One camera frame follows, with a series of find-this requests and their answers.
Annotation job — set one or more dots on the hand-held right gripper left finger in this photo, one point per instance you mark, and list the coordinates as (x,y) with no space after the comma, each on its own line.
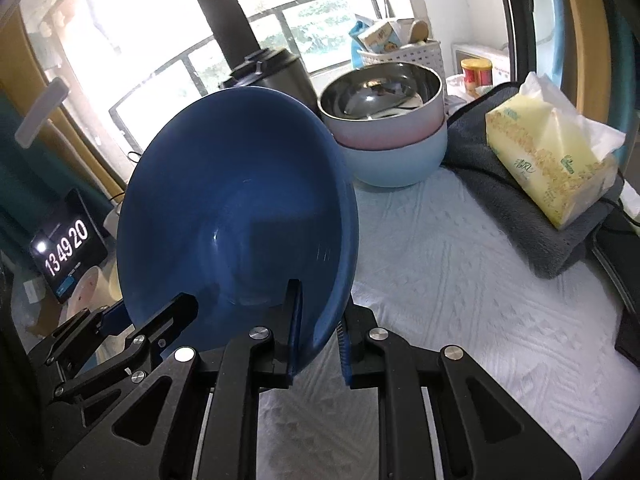
(296,325)

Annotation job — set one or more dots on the dark blue bowl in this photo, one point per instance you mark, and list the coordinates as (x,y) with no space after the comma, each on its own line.
(225,210)

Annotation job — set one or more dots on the white bar lamp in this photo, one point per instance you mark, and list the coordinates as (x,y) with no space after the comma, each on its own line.
(42,110)

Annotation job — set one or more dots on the yellow curtain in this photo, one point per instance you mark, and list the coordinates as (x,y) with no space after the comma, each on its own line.
(585,35)
(85,160)

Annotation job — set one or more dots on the steel-lined pink bowl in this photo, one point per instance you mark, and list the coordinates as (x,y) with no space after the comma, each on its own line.
(380,95)

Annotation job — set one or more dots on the black balcony railing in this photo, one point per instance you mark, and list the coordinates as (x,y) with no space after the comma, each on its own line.
(280,10)

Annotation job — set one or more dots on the pink spotted bowl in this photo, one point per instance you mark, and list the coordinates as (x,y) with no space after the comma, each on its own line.
(87,290)

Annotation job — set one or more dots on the black smartphone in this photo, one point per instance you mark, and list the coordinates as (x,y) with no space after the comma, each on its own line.
(620,260)

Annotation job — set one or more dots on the black door frame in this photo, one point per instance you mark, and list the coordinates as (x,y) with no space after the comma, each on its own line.
(215,10)
(520,20)

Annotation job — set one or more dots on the cardboard box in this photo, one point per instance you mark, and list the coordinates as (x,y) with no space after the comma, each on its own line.
(40,310)

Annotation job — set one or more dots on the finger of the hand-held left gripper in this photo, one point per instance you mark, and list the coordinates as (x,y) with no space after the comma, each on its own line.
(170,315)
(115,317)

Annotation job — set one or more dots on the blue snack packet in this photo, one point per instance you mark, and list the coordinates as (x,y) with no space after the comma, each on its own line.
(362,32)

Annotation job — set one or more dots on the grey folded towel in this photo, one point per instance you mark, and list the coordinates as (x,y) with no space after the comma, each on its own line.
(500,195)

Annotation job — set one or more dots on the orange-lidded jar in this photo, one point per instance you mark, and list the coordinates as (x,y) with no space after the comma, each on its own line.
(476,75)

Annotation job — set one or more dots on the tablet with clock display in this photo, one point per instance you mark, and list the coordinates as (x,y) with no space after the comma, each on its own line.
(67,247)

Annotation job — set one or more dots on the yellow tissue pack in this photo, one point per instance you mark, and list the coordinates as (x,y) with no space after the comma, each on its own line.
(550,160)

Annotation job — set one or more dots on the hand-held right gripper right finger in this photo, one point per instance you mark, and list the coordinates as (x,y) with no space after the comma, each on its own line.
(343,345)

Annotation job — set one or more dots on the light blue bowl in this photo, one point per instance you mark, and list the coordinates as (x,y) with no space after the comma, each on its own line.
(395,165)

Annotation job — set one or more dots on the black power bank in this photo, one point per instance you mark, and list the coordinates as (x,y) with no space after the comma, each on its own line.
(630,332)

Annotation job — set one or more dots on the white box appliance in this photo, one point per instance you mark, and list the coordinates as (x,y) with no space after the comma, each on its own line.
(495,57)

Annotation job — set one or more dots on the teal curtain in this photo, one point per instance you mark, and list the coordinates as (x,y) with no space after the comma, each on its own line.
(625,60)
(20,185)

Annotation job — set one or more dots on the round wooden item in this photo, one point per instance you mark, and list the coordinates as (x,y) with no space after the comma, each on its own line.
(419,31)

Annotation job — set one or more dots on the steel tumbler with black lid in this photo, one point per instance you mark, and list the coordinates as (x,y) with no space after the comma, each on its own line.
(280,75)

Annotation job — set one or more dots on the white plastic basket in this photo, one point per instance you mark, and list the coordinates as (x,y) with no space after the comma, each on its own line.
(405,57)

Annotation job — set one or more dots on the small printed carton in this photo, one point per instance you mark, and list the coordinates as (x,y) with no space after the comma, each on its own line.
(382,36)

